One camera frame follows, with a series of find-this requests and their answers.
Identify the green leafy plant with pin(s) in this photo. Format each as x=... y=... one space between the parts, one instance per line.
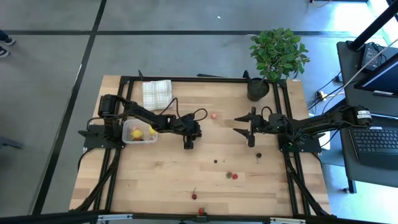
x=278 y=53

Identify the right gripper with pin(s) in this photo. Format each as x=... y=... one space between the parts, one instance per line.
x=270 y=123

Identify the folded white checked towel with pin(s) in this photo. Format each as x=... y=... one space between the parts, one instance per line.
x=155 y=93

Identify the black plant pot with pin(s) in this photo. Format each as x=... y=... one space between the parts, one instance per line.
x=257 y=90

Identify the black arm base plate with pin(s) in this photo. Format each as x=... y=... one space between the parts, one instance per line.
x=308 y=146
x=93 y=140

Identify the clear plastic tupperware container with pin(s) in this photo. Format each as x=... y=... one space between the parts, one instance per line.
x=129 y=139

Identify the yellow plug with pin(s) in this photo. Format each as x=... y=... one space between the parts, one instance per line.
x=321 y=94

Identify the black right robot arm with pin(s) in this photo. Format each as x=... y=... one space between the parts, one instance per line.
x=326 y=119

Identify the black aluminium rig frame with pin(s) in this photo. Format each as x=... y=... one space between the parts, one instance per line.
x=202 y=79

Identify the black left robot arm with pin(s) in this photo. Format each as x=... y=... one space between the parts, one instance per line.
x=140 y=113

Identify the black keyboard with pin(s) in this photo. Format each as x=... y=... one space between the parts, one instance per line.
x=373 y=143

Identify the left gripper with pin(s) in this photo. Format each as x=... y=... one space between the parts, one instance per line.
x=188 y=127

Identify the black power adapter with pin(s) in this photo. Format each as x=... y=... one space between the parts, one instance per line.
x=371 y=56

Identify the pink round toy fruit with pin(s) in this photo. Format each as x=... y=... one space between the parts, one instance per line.
x=134 y=127
x=213 y=116

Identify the yellow toy lemon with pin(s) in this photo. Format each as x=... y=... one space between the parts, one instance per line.
x=136 y=133
x=152 y=130

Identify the red toy raspberry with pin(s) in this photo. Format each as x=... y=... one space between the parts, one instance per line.
x=235 y=176

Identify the person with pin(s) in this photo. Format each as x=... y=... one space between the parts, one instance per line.
x=3 y=40

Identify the dark red toy cherry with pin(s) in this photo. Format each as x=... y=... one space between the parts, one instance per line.
x=194 y=196

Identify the black diagonal pole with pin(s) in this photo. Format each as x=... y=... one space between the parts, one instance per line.
x=373 y=26

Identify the black computer monitor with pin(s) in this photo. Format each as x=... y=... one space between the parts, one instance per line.
x=382 y=77

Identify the dark berry with thin stem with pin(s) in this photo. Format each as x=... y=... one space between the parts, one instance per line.
x=258 y=155

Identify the red strawberry long green stem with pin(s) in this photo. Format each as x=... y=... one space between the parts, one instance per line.
x=229 y=175

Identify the white paper sheet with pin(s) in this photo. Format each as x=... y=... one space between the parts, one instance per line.
x=326 y=141

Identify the black desk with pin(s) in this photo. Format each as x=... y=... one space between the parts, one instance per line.
x=343 y=155

